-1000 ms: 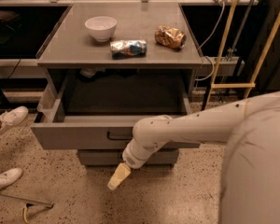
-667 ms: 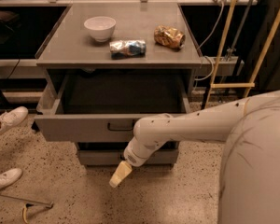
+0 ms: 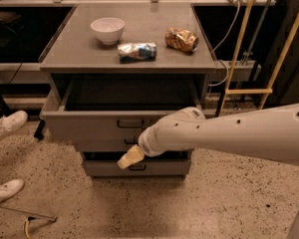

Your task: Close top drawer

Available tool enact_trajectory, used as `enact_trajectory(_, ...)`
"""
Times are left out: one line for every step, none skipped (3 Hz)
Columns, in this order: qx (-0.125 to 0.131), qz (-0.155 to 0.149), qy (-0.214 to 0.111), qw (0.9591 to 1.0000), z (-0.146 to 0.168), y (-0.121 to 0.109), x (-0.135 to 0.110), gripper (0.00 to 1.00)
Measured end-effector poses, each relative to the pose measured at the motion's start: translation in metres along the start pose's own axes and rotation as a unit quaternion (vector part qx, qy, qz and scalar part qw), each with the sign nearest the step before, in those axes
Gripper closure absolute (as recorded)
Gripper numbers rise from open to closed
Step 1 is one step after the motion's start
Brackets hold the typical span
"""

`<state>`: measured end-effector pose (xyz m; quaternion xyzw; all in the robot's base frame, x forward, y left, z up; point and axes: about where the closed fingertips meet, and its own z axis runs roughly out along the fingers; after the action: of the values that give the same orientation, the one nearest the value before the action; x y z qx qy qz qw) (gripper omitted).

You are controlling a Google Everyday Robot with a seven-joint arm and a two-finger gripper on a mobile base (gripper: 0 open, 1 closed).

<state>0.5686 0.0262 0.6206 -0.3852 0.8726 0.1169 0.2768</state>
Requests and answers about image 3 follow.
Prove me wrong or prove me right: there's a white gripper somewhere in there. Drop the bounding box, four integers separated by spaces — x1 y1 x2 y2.
118 107 205 169

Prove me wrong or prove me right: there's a grey top drawer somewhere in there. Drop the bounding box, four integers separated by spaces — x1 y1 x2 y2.
42 74 199 142

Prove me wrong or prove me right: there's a grey drawer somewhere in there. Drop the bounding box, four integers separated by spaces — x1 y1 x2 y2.
74 139 136 152
83 159 191 177
42 74 199 142

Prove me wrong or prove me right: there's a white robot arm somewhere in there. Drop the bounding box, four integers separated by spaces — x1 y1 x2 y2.
118 104 299 169

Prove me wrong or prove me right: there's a grey bottom drawer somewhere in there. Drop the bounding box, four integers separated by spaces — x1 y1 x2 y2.
83 159 191 177

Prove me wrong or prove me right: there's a grey middle drawer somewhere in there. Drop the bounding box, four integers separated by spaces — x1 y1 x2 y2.
74 139 136 152

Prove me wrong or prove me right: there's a grey metal drawer cabinet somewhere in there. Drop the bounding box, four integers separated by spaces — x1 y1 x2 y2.
38 2 220 181

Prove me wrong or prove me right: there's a crushed blue silver can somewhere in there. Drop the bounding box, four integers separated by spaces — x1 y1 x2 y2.
118 43 157 63

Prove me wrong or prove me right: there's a grey metal rod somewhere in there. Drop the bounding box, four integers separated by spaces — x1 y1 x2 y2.
0 206 57 222

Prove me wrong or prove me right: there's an upper white sneaker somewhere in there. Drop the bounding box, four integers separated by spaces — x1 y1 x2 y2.
0 111 28 140

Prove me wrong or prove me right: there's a white sneaker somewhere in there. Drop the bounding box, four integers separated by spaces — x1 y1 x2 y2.
0 179 24 203
0 111 28 140

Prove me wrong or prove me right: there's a crushed gold can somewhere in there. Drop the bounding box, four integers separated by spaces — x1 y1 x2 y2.
165 27 199 53

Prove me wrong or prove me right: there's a white ceramic bowl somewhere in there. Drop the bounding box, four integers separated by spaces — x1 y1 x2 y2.
91 17 125 45

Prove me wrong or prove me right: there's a lower white sneaker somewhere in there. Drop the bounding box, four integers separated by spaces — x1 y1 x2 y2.
0 179 24 203

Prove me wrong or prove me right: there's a white power cable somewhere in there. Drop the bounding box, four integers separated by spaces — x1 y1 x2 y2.
207 0 242 88

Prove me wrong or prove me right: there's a yellow strap on floor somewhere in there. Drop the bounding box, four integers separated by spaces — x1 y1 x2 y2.
24 216 38 239

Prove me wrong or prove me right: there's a black cable at left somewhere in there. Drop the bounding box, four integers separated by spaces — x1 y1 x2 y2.
6 62 24 87

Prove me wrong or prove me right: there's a yellow metal ladder frame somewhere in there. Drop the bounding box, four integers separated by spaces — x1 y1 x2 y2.
214 0 299 118

